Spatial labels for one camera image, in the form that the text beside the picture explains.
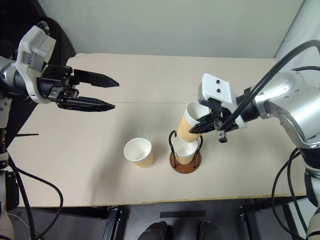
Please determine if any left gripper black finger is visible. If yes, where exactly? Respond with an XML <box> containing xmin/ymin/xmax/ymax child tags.
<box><xmin>74</xmin><ymin>69</ymin><xmax>120</xmax><ymax>88</ymax></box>
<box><xmin>58</xmin><ymin>96</ymin><xmax>116</xmax><ymax>113</ymax></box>

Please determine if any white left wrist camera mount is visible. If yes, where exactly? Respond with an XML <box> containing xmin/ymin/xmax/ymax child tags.
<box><xmin>15</xmin><ymin>24</ymin><xmax>56</xmax><ymax>105</ymax></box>

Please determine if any black tape strip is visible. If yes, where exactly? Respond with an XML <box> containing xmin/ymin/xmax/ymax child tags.
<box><xmin>159</xmin><ymin>211</ymin><xmax>207</xmax><ymax>218</ymax></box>

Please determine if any dark rounded robot foot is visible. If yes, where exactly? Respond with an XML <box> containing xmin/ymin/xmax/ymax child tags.
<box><xmin>199</xmin><ymin>221</ymin><xmax>226</xmax><ymax>240</ymax></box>
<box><xmin>136</xmin><ymin>221</ymin><xmax>173</xmax><ymax>240</ymax></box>

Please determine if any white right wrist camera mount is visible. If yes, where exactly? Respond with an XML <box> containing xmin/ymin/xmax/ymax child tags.
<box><xmin>198</xmin><ymin>73</ymin><xmax>247</xmax><ymax>130</ymax></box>

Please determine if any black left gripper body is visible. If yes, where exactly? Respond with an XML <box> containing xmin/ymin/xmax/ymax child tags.
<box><xmin>37</xmin><ymin>65</ymin><xmax>81</xmax><ymax>108</ymax></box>

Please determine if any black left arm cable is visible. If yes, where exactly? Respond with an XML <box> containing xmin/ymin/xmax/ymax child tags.
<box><xmin>0</xmin><ymin>39</ymin><xmax>64</xmax><ymax>240</ymax></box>

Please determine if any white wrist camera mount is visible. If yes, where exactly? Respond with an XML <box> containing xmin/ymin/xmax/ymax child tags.
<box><xmin>15</xmin><ymin>24</ymin><xmax>56</xmax><ymax>105</ymax></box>
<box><xmin>198</xmin><ymin>73</ymin><xmax>247</xmax><ymax>130</ymax></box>

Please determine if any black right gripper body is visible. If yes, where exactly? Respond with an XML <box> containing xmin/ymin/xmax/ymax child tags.
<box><xmin>208</xmin><ymin>99</ymin><xmax>238</xmax><ymax>143</ymax></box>

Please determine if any brown wire cup holder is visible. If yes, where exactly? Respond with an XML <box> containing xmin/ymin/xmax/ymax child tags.
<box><xmin>168</xmin><ymin>129</ymin><xmax>203</xmax><ymax>175</ymax></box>

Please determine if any tan ribbed paper cup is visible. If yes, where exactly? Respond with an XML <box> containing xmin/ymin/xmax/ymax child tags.
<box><xmin>123</xmin><ymin>137</ymin><xmax>155</xmax><ymax>169</ymax></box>
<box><xmin>173</xmin><ymin>139</ymin><xmax>198</xmax><ymax>166</ymax></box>
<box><xmin>176</xmin><ymin>101</ymin><xmax>212</xmax><ymax>144</ymax></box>

